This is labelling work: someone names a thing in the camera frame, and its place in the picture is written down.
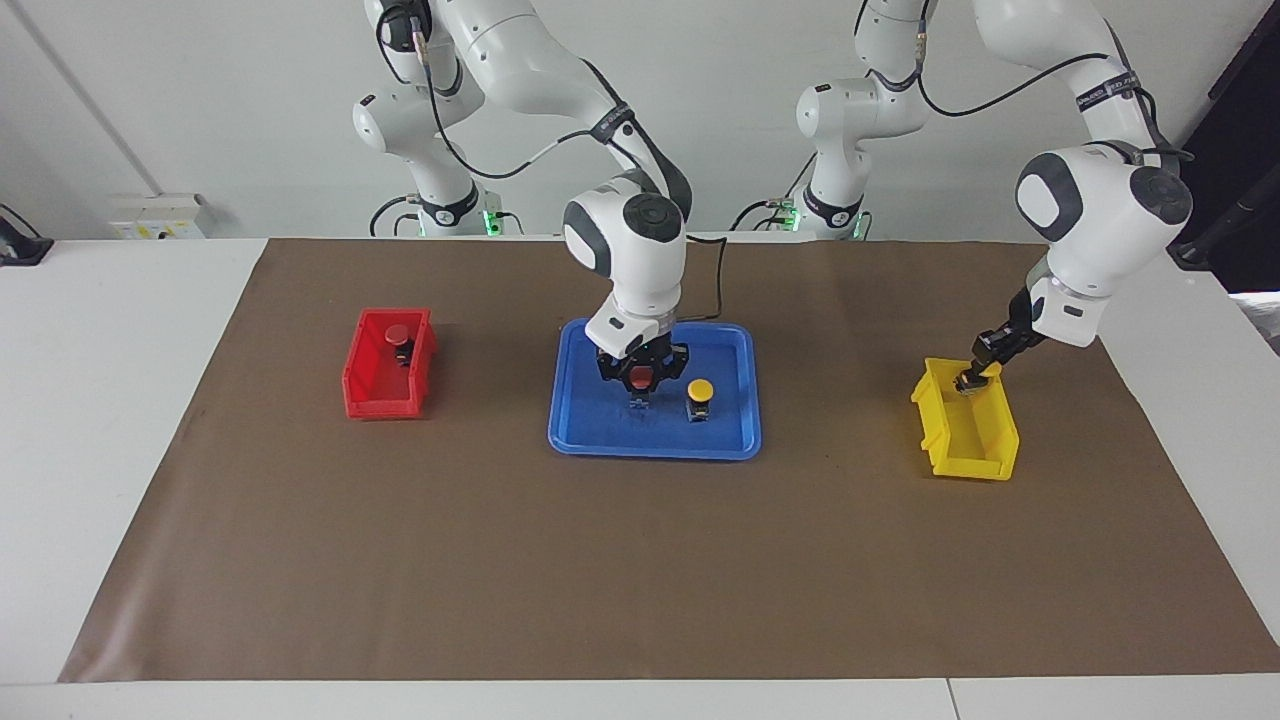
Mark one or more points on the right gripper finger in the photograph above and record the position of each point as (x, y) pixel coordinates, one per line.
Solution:
(672, 375)
(612, 378)

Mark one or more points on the small black device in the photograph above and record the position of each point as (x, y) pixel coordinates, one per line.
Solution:
(20, 248)

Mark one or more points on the brown paper table mat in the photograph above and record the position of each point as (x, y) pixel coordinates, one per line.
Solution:
(500, 560)

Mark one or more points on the black panel with stand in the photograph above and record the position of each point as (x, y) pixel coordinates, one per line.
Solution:
(1245, 150)

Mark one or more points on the red push button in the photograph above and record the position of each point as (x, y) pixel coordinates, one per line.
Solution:
(640, 378)
(398, 334)

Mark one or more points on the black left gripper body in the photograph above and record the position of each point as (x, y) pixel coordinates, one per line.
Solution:
(1022, 325)

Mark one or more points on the white wall outlet box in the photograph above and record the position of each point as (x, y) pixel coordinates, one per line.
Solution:
(160, 215)

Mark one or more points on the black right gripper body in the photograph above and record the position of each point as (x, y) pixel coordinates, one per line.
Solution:
(645, 356)

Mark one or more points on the blue plastic tray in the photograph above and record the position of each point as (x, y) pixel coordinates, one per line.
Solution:
(720, 435)

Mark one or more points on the yellow push button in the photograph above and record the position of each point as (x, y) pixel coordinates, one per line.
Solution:
(992, 369)
(700, 388)

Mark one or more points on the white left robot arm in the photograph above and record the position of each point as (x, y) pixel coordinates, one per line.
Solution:
(1090, 220)

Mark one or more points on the red plastic storage bin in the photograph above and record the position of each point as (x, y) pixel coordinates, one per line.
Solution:
(375, 385)

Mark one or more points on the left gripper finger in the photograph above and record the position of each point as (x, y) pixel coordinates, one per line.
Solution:
(970, 382)
(992, 347)

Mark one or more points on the yellow plastic storage bin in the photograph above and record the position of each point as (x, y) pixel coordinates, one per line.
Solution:
(975, 450)

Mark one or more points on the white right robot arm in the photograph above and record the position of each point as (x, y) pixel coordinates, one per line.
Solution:
(640, 270)

